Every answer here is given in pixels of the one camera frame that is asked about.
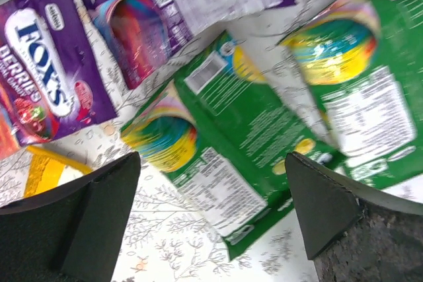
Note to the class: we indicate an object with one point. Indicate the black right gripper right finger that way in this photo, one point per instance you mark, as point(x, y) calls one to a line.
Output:
point(353, 232)

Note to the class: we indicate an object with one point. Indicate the small green yellow candy packet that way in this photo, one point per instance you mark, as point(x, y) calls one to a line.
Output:
point(220, 134)

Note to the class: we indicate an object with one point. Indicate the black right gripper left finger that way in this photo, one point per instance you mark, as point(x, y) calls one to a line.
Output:
point(73, 232)

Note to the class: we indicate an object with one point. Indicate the yellow snack packet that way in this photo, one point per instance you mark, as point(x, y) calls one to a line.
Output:
point(49, 170)

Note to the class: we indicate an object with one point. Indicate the purple Fox's berries candy bag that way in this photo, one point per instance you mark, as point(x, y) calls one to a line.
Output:
point(50, 83)

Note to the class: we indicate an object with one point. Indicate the green snack packet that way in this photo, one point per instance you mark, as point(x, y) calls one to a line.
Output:
point(362, 62)

